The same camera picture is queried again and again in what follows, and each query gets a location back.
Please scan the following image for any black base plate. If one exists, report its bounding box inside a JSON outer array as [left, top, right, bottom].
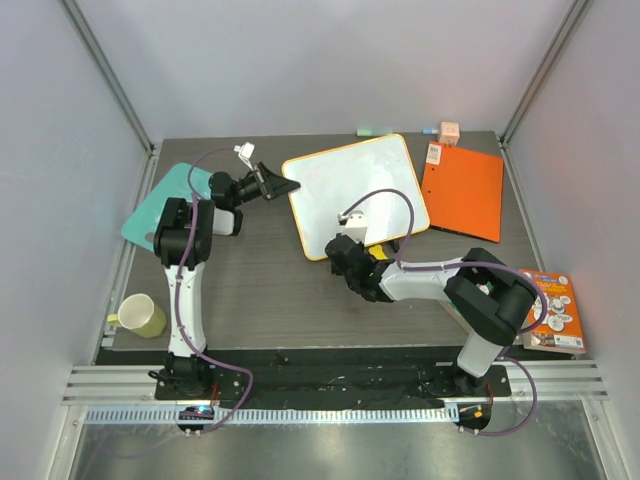
[[148, 347, 511, 411]]

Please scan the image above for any pale yellow mug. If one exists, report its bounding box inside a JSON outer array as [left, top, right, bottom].
[[107, 293, 167, 339]]

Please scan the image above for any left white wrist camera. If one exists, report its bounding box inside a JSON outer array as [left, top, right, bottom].
[[233, 142, 255, 170]]

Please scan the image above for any yellow framed whiteboard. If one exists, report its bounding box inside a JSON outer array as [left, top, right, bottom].
[[281, 134, 430, 261]]

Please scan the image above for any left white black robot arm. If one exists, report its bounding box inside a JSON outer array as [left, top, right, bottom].
[[149, 162, 301, 400]]

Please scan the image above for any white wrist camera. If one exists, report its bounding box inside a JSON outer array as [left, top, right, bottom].
[[338, 210, 368, 244], [233, 142, 255, 170]]

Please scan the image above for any orange folder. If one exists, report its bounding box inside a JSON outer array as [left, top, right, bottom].
[[421, 142, 504, 243]]

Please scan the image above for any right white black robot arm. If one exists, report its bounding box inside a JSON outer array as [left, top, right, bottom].
[[325, 234, 547, 395]]

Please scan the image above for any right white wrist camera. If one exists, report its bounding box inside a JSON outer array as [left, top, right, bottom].
[[338, 210, 368, 244]]

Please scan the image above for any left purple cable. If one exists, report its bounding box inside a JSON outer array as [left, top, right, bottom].
[[169, 147, 254, 435]]

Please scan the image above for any green white eraser block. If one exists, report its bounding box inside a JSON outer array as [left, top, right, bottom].
[[356, 128, 393, 138]]

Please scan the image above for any pink cube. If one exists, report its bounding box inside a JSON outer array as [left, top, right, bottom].
[[438, 121, 460, 146]]

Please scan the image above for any teal cutting board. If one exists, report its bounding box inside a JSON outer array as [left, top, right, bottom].
[[120, 163, 192, 252]]

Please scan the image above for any orange book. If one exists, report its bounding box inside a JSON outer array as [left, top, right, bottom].
[[522, 270, 587, 355]]

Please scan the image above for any yellow bone shaped eraser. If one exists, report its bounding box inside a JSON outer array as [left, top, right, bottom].
[[368, 244, 391, 261]]

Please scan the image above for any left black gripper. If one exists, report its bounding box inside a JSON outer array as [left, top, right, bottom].
[[231, 163, 301, 209]]

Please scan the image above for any slotted grey cable duct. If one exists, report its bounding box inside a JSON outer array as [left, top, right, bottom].
[[84, 404, 459, 426]]

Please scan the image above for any green book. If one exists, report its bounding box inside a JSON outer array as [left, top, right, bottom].
[[440, 301, 471, 333]]

